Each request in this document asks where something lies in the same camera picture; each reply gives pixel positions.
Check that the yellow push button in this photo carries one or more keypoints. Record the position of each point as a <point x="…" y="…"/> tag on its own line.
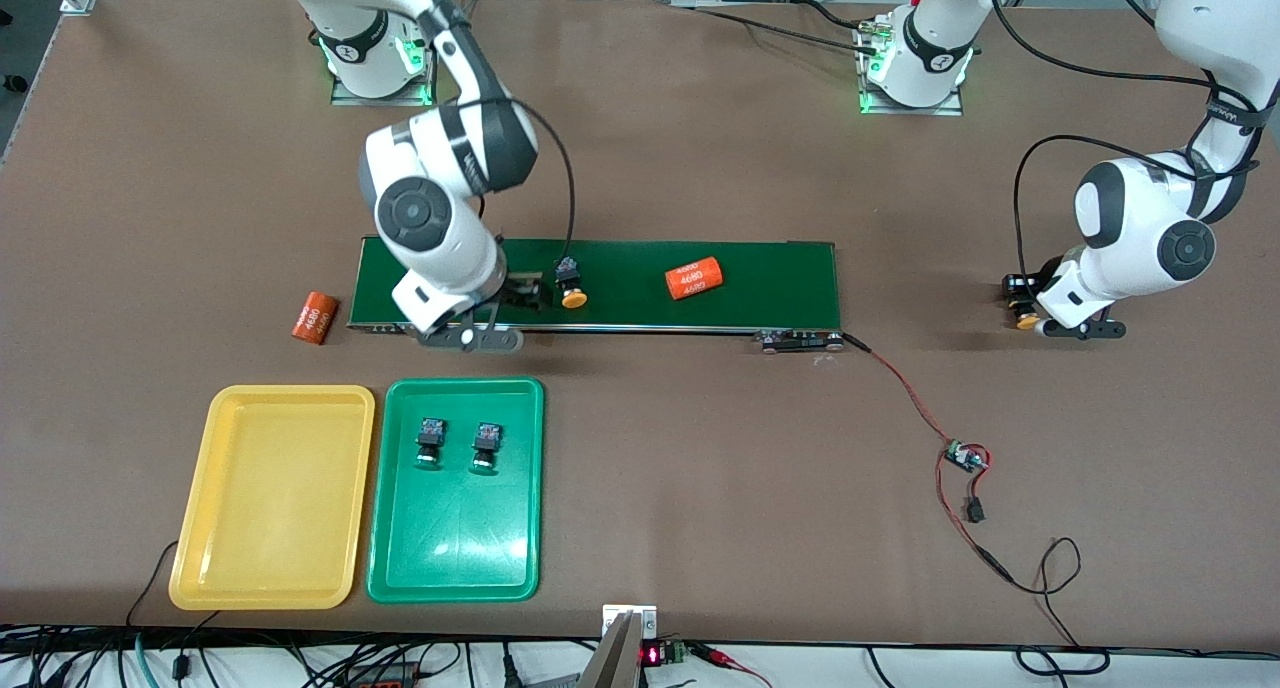
<point x="1026" y="320"/>
<point x="573" y="300"/>

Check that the orange cylinder with white print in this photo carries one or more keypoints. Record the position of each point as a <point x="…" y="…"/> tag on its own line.
<point x="314" y="318"/>
<point x="693" y="278"/>

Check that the green push button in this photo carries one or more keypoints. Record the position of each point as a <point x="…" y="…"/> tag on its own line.
<point x="486" y="436"/>
<point x="432" y="433"/>

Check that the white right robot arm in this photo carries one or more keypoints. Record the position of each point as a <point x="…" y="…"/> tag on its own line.
<point x="415" y="210"/>

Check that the small green circuit board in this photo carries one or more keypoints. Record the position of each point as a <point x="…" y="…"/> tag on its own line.
<point x="965" y="456"/>

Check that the green conveyor belt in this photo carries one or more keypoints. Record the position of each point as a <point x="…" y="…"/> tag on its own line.
<point x="780" y="268"/>

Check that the green plastic tray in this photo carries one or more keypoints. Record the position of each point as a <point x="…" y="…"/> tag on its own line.
<point x="455" y="538"/>

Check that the yellow plastic tray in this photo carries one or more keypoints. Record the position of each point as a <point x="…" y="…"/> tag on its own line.
<point x="270" y="528"/>

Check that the red digit display module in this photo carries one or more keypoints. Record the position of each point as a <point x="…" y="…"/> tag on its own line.
<point x="652" y="655"/>

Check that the red black clip lead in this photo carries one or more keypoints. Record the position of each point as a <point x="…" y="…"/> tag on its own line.
<point x="725" y="658"/>

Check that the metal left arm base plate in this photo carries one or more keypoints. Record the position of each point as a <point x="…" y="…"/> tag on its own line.
<point x="915" y="111"/>

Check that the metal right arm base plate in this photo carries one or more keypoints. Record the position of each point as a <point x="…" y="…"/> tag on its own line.
<point x="380" y="101"/>

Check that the small black switch connector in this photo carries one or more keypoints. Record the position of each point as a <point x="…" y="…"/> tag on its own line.
<point x="975" y="511"/>

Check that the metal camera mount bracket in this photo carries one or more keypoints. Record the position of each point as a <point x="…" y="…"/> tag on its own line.
<point x="615" y="658"/>

